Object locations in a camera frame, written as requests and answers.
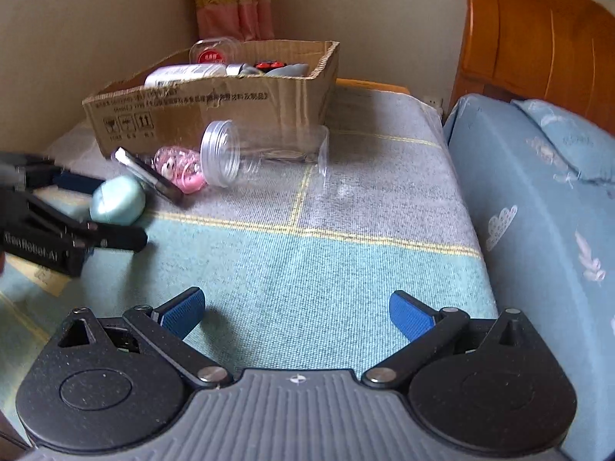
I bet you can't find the mint green earbud case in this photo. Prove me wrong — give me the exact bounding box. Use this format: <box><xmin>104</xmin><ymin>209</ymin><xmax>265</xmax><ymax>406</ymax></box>
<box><xmin>90</xmin><ymin>175</ymin><xmax>146</xmax><ymax>226</ymax></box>

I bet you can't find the black glossy oval device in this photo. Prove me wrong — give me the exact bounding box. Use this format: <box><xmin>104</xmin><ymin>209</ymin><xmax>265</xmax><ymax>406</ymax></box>
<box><xmin>111</xmin><ymin>147</ymin><xmax>183</xmax><ymax>205</ymax></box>

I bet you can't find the pink cartoon keychain bottle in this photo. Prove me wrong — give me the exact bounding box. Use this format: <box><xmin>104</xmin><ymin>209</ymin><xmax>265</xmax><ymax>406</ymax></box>
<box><xmin>152</xmin><ymin>146</ymin><xmax>206</xmax><ymax>195</ymax></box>

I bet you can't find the white translucent plastic bottle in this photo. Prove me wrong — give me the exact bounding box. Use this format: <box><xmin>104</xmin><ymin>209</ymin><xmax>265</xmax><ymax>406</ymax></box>
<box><xmin>144</xmin><ymin>63</ymin><xmax>243</xmax><ymax>88</ymax></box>

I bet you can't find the clear plastic jar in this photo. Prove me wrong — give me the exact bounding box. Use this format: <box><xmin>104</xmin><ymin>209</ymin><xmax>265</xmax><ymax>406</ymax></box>
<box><xmin>199</xmin><ymin>120</ymin><xmax>331</xmax><ymax>188</ymax></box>

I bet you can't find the black and red toy locomotive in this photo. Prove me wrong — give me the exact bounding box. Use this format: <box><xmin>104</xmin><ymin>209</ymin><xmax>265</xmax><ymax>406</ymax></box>
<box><xmin>254</xmin><ymin>60</ymin><xmax>287</xmax><ymax>74</ymax></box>

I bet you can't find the clear plastic lidded container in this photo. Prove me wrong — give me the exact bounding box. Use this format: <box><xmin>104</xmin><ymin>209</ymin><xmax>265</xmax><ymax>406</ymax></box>
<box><xmin>189</xmin><ymin>36</ymin><xmax>241</xmax><ymax>65</ymax></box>

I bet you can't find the checked green grey blanket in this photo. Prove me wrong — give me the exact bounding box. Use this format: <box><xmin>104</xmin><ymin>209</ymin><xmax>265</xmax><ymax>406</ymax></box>
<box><xmin>1</xmin><ymin>88</ymin><xmax>496</xmax><ymax>420</ymax></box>

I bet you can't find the blue floral bed sheet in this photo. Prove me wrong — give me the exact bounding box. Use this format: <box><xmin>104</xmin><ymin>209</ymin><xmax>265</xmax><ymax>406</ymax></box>
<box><xmin>444</xmin><ymin>95</ymin><xmax>614</xmax><ymax>460</ymax></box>

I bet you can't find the brown cardboard box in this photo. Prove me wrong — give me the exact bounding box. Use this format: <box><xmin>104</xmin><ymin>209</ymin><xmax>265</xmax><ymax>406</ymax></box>
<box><xmin>82</xmin><ymin>40</ymin><xmax>340</xmax><ymax>156</ymax></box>

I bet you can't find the grey cat figurine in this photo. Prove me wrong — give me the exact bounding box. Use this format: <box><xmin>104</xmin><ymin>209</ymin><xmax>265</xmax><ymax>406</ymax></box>
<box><xmin>240</xmin><ymin>63</ymin><xmax>309</xmax><ymax>77</ymax></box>

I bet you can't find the blue floral pillow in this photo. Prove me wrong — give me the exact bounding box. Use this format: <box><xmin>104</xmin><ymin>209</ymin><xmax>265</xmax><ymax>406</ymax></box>
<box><xmin>513</xmin><ymin>100</ymin><xmax>614</xmax><ymax>184</ymax></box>

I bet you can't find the pink curtain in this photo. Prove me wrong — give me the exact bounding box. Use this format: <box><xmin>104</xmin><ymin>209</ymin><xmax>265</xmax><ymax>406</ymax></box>
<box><xmin>191</xmin><ymin>0</ymin><xmax>276</xmax><ymax>42</ymax></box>

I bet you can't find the wooden bed headboard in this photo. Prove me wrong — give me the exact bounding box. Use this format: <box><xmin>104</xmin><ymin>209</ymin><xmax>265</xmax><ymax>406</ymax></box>
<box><xmin>450</xmin><ymin>0</ymin><xmax>614</xmax><ymax>132</ymax></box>

